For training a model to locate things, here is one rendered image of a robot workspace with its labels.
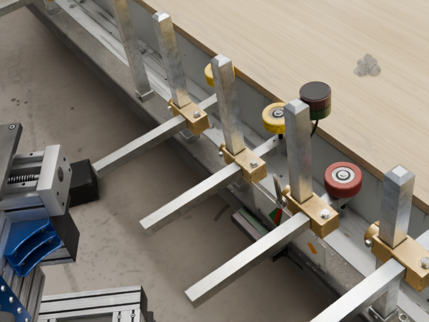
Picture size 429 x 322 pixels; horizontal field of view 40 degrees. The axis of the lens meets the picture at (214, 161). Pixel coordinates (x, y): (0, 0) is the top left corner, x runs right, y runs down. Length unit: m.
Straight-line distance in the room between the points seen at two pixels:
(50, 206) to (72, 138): 1.64
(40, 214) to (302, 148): 0.59
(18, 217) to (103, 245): 1.10
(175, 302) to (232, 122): 1.00
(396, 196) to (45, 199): 0.73
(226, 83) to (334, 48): 0.43
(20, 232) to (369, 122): 0.83
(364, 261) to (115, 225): 1.28
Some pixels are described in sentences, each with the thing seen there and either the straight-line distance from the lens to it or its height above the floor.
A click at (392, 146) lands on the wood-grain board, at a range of 1.36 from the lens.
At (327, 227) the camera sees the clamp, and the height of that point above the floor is 0.85.
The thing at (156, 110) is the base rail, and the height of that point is 0.70.
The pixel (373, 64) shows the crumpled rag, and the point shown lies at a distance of 1.56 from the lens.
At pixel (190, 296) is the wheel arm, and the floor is 0.86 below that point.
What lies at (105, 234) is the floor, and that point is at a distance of 2.48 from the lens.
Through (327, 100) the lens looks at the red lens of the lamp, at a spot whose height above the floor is 1.13.
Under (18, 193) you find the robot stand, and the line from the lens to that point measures 1.33.
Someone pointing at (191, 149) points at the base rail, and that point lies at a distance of 1.68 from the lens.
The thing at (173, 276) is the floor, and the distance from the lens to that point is 2.27.
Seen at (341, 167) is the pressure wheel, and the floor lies 0.91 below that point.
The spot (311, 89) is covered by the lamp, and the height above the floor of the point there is 1.14.
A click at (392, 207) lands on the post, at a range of 1.02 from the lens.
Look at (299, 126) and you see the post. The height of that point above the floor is 1.09.
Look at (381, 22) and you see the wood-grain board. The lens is 1.74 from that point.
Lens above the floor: 1.86
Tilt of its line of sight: 45 degrees down
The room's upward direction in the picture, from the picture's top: 12 degrees counter-clockwise
